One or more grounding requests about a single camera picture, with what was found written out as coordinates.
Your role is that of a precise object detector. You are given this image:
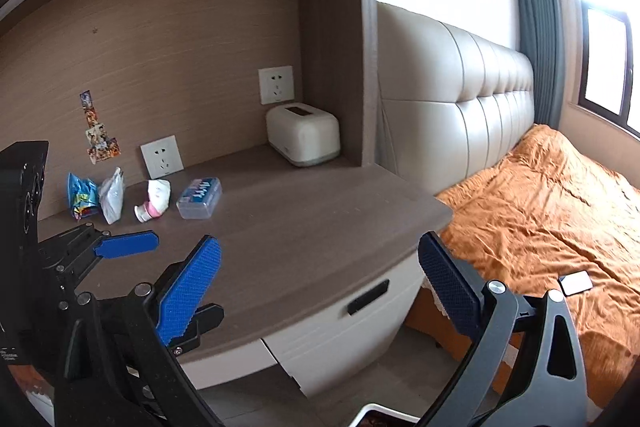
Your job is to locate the white desk drawer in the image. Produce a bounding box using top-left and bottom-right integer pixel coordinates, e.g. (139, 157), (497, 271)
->
(260, 252), (426, 398)

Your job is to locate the white trash bin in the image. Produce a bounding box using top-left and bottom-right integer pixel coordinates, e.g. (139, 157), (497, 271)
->
(352, 403), (421, 427)

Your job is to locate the dark-framed window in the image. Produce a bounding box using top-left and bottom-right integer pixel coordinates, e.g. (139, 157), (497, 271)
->
(570, 0), (640, 132)

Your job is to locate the cluster of wall stickers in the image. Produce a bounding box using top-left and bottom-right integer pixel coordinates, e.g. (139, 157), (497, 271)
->
(79, 90), (122, 165)

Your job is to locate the white phone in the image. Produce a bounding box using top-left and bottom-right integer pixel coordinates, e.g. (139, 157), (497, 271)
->
(559, 271), (593, 297)

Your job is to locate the blue snack bag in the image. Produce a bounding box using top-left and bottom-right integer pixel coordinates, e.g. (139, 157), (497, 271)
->
(67, 172), (99, 220)

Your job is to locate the bed with orange blanket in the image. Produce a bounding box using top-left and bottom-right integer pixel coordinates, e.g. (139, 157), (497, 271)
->
(405, 123), (640, 413)

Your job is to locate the clear plastic bag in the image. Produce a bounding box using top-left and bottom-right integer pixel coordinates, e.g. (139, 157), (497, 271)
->
(98, 167), (125, 225)

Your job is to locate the cream padded headboard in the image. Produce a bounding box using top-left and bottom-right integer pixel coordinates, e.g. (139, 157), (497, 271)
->
(376, 1), (536, 198)

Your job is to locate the white wall socket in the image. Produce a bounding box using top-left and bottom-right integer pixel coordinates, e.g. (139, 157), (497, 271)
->
(258, 66), (295, 105)
(140, 135), (185, 180)

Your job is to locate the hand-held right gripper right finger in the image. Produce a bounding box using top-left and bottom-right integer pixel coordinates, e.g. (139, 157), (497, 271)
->
(417, 231), (588, 427)

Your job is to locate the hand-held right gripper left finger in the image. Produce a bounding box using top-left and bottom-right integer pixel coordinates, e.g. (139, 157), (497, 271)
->
(55, 234), (223, 427)

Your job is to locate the pink white squeeze pouch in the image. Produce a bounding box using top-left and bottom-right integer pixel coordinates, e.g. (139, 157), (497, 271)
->
(134, 179), (172, 224)

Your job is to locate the grey-blue curtain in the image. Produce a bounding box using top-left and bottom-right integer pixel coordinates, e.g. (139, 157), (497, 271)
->
(501, 0), (563, 128)

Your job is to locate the clear blue-label plastic box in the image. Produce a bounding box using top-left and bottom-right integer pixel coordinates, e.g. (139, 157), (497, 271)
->
(176, 177), (223, 220)

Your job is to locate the cream toaster-shaped box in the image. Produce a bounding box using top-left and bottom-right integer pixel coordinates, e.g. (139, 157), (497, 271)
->
(265, 103), (341, 168)

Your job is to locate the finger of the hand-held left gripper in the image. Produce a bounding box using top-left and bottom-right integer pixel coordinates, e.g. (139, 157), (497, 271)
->
(170, 303), (226, 355)
(92, 230), (161, 260)

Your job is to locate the wooden desk hutch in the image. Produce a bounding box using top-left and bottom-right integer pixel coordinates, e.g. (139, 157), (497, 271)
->
(0, 0), (378, 228)

